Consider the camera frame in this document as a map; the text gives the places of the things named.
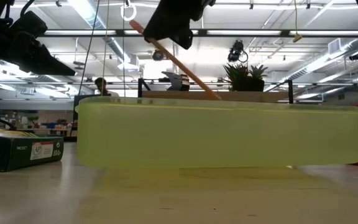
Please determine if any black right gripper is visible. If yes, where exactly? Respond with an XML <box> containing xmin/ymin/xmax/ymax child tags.
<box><xmin>142</xmin><ymin>0</ymin><xmax>217</xmax><ymax>51</ymax></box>

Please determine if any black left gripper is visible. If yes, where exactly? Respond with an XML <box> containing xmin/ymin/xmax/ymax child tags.
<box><xmin>0</xmin><ymin>22</ymin><xmax>76</xmax><ymax>77</ymax></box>

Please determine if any orange pencil with pink eraser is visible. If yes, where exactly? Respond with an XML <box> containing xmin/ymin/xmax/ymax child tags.
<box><xmin>128</xmin><ymin>19</ymin><xmax>223</xmax><ymax>101</ymax></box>

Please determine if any yellow-green translucent pencil case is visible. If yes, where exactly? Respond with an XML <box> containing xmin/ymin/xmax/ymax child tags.
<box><xmin>75</xmin><ymin>95</ymin><xmax>358</xmax><ymax>169</ymax></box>

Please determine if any black overhead light bar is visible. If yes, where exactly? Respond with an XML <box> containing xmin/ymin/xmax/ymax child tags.
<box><xmin>37</xmin><ymin>28</ymin><xmax>358</xmax><ymax>39</ymax></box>

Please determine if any person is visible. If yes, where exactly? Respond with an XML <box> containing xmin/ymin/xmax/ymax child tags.
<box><xmin>93</xmin><ymin>77</ymin><xmax>120</xmax><ymax>98</ymax></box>

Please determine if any black monitor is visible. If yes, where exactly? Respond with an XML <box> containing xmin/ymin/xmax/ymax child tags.
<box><xmin>72</xmin><ymin>93</ymin><xmax>112</xmax><ymax>140</ymax></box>

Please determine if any potted succulent plant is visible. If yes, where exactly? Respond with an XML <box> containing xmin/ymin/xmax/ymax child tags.
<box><xmin>223</xmin><ymin>63</ymin><xmax>269</xmax><ymax>93</ymax></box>

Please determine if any dark green cardboard box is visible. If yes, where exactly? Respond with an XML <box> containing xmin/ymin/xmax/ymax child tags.
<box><xmin>0</xmin><ymin>125</ymin><xmax>65</xmax><ymax>172</ymax></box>

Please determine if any round black overhead camera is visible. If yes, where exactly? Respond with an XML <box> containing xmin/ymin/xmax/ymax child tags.
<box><xmin>152</xmin><ymin>49</ymin><xmax>165</xmax><ymax>62</ymax></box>

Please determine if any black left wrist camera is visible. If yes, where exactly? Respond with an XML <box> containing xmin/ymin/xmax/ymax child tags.
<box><xmin>16</xmin><ymin>11</ymin><xmax>48</xmax><ymax>39</ymax></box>

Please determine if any black hanging cable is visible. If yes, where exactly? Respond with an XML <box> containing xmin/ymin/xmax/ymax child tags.
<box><xmin>77</xmin><ymin>0</ymin><xmax>101</xmax><ymax>96</ymax></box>

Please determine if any white cable loop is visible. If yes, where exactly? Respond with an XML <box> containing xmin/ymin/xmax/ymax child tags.
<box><xmin>119</xmin><ymin>0</ymin><xmax>137</xmax><ymax>22</ymax></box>

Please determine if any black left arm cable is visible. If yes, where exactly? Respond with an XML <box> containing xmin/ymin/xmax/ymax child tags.
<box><xmin>19</xmin><ymin>0</ymin><xmax>37</xmax><ymax>18</ymax></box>

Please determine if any black hanging camera with cable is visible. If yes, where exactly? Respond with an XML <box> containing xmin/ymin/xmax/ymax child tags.
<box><xmin>227</xmin><ymin>39</ymin><xmax>249</xmax><ymax>64</ymax></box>

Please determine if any yellow cord with hook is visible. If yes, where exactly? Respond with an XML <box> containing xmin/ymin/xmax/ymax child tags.
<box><xmin>291</xmin><ymin>0</ymin><xmax>304</xmax><ymax>44</ymax></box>

